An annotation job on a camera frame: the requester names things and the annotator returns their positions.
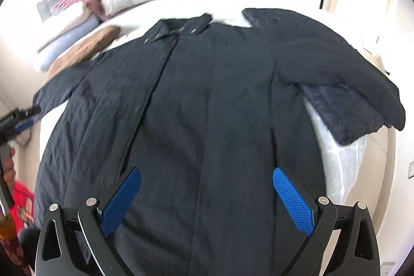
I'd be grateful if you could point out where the person's left hand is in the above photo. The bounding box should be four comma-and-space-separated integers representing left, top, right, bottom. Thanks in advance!
4, 147, 17, 197

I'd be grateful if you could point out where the brown pillow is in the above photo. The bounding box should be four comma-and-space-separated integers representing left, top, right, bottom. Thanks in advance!
45, 25, 122, 83

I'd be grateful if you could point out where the pink textured pillow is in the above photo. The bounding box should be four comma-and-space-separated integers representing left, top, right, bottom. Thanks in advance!
52, 0, 110, 22

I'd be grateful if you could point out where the light blue pillow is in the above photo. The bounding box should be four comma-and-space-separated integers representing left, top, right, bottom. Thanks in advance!
34, 17, 101, 72

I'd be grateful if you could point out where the bed with white bedspread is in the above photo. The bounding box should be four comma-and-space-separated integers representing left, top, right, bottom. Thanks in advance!
34, 0, 369, 208

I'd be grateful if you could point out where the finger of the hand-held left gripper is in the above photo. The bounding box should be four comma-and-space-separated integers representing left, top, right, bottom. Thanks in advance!
9, 120, 33, 136
13, 106, 42, 120

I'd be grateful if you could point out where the dark quilted jacket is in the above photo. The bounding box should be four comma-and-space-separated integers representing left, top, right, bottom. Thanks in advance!
242, 7, 406, 146

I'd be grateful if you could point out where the person's red clothing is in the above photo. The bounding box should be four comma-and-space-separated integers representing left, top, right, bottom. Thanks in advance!
12, 180, 35, 229

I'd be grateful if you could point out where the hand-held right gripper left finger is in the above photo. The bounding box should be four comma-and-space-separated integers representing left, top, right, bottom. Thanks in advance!
35, 166, 143, 276

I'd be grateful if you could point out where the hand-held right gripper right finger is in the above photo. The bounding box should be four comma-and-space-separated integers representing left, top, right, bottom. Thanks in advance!
272, 167, 380, 276

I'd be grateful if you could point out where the large dark navy coat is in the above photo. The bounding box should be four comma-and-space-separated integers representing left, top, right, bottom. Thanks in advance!
32, 13, 328, 276

